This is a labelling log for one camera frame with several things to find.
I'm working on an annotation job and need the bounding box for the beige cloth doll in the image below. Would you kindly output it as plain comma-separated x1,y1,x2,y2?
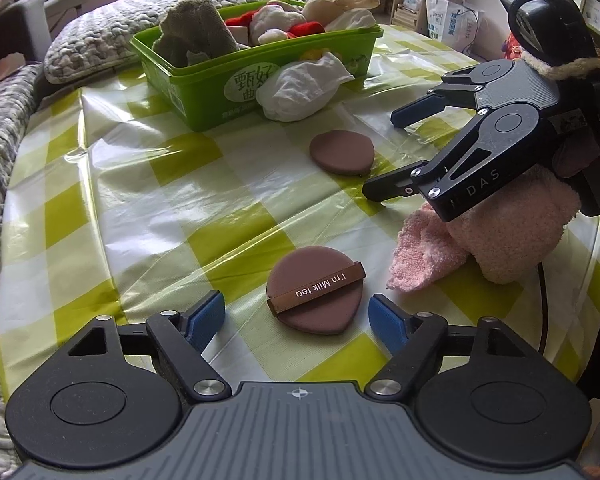
301,0,381,23

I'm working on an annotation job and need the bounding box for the pink fleece towel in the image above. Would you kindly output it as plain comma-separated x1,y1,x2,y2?
387,164,582,292

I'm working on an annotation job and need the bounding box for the grey knitted towel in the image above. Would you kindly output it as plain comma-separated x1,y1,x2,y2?
151,0,241,68

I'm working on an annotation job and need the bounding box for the cream fleece strap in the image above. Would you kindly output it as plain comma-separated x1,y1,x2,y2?
522,50,600,82

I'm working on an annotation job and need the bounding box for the black cable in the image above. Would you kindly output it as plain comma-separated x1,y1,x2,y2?
534,259,552,361

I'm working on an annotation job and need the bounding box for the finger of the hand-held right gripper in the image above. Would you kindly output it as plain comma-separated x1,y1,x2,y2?
362,109,497,203
390,58,517,129

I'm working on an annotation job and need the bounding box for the person's right hand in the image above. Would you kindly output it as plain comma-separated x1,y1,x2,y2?
559,126,600,179

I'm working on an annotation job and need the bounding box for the grey quilted sofa cover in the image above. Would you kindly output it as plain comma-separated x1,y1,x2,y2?
0,62,46,476

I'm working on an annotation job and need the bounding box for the red santa plush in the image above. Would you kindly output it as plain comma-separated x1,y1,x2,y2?
224,1,327,47

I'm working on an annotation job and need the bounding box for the white printed bag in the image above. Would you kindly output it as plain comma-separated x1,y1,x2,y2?
425,0,481,53

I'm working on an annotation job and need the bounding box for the green plastic bin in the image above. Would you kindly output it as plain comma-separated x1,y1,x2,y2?
130,0,385,132

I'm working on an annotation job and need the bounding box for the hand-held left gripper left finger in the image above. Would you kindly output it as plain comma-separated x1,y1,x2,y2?
62,290,232,403

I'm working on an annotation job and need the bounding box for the grey quilted pillow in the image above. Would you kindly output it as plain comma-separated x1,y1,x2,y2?
44,0,311,86

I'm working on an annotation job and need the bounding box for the brown makeup puff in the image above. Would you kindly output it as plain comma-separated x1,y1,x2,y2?
266,248,367,336
309,129,376,177

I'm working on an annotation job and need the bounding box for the grey sofa armrest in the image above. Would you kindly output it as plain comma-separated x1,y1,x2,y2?
0,0,48,78

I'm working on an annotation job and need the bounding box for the yellow-green checked tablecloth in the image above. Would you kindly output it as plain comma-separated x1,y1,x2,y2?
0,22,600,411

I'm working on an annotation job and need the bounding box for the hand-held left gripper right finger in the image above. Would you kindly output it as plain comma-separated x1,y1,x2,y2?
364,293,527,403

